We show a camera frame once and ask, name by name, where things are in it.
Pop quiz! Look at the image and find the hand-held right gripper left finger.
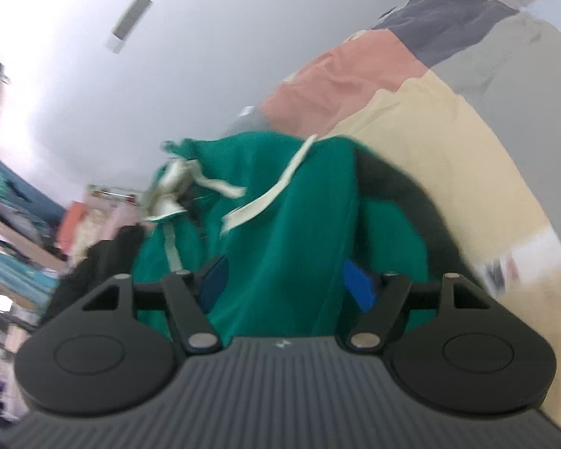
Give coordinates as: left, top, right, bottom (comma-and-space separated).
81, 255, 231, 355

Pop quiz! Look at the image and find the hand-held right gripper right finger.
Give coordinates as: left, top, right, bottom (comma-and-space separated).
343, 259, 493, 355

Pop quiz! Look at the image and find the green hooded sweatshirt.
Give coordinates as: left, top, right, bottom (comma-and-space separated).
131, 132, 470, 343

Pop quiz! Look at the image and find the clothes rack with clothes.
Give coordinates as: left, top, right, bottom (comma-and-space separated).
0, 154, 143, 431

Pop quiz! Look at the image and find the black cloth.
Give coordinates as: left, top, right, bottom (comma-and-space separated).
41, 224, 147, 324

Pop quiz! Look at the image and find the patchwork bed sheet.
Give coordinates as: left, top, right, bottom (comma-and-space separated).
224, 0, 561, 437

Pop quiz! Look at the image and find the grey wall switch panel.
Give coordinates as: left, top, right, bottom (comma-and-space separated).
105, 0, 153, 55

